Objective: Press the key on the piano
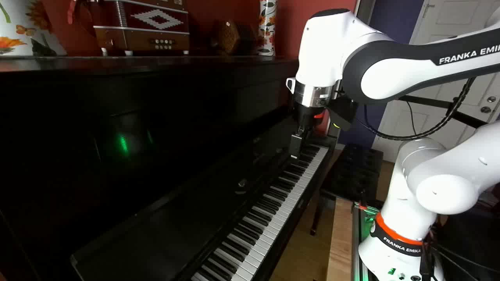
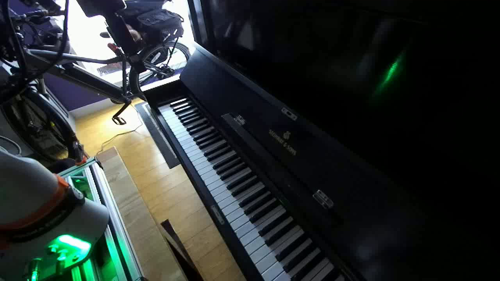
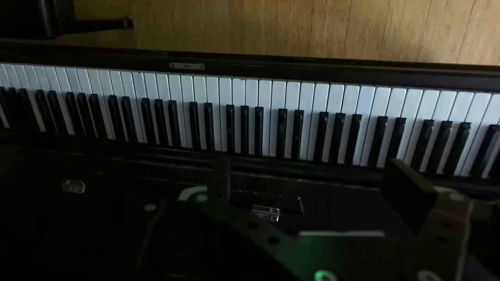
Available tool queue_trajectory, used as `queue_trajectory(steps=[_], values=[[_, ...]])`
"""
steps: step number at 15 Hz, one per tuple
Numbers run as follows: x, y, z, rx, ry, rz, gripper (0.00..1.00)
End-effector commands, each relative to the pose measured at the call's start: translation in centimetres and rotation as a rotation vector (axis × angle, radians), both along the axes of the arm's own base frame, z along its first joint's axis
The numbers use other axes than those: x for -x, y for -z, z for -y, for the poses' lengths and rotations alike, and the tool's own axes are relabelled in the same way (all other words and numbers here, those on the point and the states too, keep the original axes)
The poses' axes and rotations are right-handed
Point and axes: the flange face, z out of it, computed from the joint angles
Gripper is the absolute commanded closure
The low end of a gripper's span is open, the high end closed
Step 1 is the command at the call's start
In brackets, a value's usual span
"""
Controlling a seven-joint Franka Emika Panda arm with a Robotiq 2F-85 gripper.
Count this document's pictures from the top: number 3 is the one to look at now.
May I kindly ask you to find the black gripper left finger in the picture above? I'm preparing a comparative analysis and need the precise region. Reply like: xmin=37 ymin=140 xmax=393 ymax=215
xmin=187 ymin=157 xmax=292 ymax=281

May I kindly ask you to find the black digital piano keyboard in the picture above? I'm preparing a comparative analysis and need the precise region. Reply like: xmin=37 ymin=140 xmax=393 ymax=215
xmin=0 ymin=42 xmax=500 ymax=281

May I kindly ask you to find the black stand foot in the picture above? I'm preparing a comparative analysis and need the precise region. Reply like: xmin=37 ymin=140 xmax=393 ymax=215
xmin=0 ymin=0 xmax=132 ymax=39

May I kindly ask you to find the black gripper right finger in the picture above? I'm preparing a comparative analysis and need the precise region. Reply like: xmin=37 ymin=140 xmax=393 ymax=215
xmin=382 ymin=159 xmax=471 ymax=281

